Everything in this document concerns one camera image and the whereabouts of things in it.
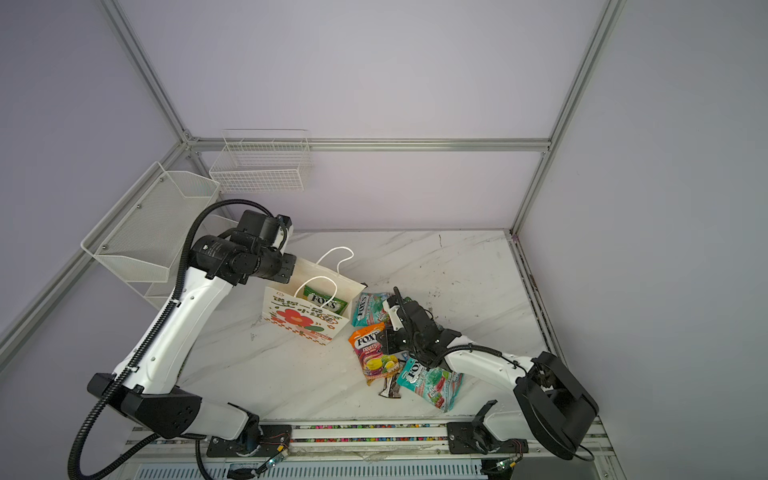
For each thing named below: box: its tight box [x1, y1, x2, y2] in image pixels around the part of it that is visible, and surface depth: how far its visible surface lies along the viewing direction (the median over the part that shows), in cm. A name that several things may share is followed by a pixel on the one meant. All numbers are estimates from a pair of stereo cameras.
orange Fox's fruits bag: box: [348, 322, 402, 386], surface depth 83 cm
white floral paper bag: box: [262, 247, 368, 346], surface depth 75 cm
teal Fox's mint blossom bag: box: [352, 292, 391, 327], surface depth 95 cm
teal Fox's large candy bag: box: [396, 357, 464, 413], surface depth 82 cm
